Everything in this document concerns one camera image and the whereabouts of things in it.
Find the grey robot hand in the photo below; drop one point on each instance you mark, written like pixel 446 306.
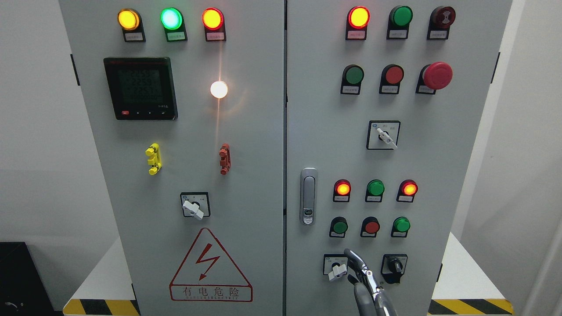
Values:
pixel 371 298

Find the silver door handle latch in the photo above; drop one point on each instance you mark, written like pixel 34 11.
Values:
pixel 308 191

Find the grey cabinet right door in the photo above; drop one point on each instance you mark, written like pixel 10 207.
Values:
pixel 327 131

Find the grey cabinet door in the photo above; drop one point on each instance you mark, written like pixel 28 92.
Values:
pixel 327 131
pixel 247 203

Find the grey cabinet left door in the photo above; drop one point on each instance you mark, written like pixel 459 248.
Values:
pixel 247 203

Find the red lit indicator top right door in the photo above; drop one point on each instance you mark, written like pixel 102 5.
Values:
pixel 356 23

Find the red-orange indicator light left door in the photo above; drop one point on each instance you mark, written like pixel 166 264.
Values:
pixel 213 25

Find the red push button bottom middle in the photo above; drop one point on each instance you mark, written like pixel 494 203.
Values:
pixel 370 227

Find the green push button bottom right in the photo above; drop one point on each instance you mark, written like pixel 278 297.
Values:
pixel 400 227

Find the green push button bottom left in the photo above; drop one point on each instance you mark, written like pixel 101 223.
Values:
pixel 338 227

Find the green indicator lower middle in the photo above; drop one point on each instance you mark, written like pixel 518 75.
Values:
pixel 374 191

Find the red lit indicator lower right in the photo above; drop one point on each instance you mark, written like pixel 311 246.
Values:
pixel 407 191

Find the red electric warning triangle sticker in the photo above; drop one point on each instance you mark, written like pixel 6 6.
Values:
pixel 209 274

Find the red terminal connector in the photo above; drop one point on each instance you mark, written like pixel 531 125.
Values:
pixel 225 159

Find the red push button second row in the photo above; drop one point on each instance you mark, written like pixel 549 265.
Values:
pixel 391 78

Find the green push button second row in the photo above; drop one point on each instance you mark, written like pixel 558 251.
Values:
pixel 352 78

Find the red emergency stop mushroom button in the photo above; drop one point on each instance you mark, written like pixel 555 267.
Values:
pixel 434 77

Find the white lit indicator light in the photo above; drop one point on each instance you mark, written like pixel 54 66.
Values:
pixel 219 89

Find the yellow terminal connector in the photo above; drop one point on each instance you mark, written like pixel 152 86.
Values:
pixel 154 158

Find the green push button top row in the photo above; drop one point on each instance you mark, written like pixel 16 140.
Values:
pixel 398 22

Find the dark red buzzer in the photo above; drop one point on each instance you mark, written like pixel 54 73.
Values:
pixel 440 22

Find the black digital power meter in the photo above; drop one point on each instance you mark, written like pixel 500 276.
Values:
pixel 141 88

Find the green lit indicator light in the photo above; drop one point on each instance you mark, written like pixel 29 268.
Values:
pixel 173 24

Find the black box lower left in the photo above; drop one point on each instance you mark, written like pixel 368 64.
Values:
pixel 21 290

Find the yellow indicator light top left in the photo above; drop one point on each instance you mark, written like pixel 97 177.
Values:
pixel 131 25

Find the black knob selector switch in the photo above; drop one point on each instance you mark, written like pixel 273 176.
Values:
pixel 393 267

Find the bottom white rotary selector switch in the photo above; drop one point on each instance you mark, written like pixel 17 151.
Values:
pixel 335 266

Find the upper right rotary selector switch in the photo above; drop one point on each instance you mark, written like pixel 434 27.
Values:
pixel 383 135

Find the left door rotary selector switch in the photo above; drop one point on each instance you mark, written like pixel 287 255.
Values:
pixel 195 205

